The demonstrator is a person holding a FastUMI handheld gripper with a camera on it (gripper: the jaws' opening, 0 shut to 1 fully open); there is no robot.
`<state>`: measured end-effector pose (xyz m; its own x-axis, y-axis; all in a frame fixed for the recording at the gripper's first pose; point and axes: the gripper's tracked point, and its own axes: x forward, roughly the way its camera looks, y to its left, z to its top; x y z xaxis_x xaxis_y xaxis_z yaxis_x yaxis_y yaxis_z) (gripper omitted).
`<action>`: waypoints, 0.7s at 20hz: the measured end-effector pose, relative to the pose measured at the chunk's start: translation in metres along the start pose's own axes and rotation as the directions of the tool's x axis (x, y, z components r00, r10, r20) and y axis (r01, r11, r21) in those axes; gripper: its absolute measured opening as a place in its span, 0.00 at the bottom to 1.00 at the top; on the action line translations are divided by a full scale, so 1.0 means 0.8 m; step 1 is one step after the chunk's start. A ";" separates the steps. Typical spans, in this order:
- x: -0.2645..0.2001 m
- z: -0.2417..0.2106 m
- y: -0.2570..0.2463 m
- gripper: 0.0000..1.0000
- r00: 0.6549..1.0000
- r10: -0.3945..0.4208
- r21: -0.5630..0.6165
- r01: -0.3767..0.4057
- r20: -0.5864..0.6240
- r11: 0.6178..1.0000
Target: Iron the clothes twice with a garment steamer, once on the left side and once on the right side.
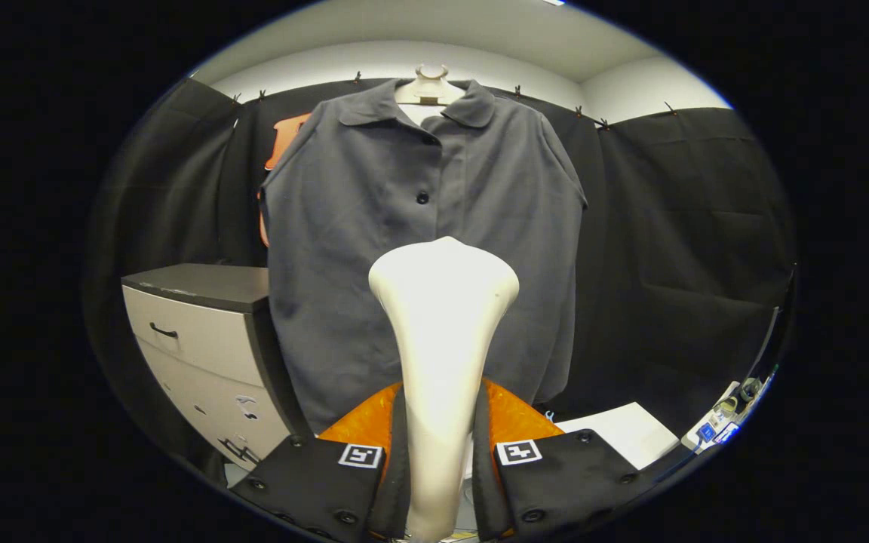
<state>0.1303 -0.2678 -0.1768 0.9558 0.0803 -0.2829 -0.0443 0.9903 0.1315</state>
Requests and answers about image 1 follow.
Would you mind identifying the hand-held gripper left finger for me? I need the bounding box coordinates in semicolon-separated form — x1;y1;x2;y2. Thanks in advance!
229;381;412;542

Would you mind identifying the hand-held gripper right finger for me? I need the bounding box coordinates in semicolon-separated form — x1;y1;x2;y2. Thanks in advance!
470;377;663;542

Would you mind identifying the white garment steamer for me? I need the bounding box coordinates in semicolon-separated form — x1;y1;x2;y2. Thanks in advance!
368;236;520;543

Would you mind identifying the grey button shirt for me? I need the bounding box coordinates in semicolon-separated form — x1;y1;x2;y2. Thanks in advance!
257;78;589;435

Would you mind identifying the white clothes hanger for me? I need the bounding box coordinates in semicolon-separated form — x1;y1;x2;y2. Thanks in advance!
395;64;468;126

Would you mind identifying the grey drawer cabinet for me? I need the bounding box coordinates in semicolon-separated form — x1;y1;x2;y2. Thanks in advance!
121;264;312;473

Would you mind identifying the small clutter with cables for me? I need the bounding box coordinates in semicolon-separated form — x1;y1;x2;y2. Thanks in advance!
681;362;782;454

